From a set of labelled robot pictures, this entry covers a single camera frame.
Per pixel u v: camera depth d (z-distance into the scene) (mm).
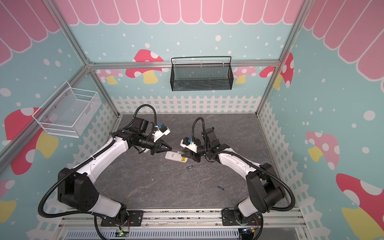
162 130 698
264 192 435
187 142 687
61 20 731
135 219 743
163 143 722
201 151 727
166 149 754
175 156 944
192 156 717
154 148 694
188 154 733
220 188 836
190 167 917
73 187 424
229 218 737
